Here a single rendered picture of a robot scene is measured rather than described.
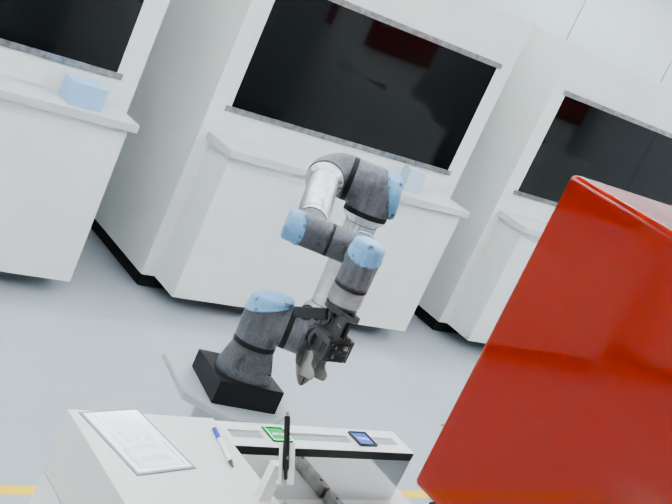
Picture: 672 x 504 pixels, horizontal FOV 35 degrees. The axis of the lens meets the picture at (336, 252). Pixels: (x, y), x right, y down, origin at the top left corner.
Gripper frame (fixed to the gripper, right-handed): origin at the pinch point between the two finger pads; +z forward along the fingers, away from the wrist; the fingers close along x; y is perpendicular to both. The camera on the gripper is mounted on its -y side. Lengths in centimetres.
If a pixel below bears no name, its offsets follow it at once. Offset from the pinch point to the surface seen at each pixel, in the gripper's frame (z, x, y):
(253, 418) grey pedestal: 28.7, 17.0, -28.2
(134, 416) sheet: 13.9, -35.7, -2.0
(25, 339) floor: 111, 43, -210
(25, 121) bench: 33, 31, -256
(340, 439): 15.1, 19.5, 0.5
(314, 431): 14.7, 12.7, -1.7
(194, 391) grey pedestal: 28.8, 4.5, -39.3
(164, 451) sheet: 13.8, -34.3, 10.1
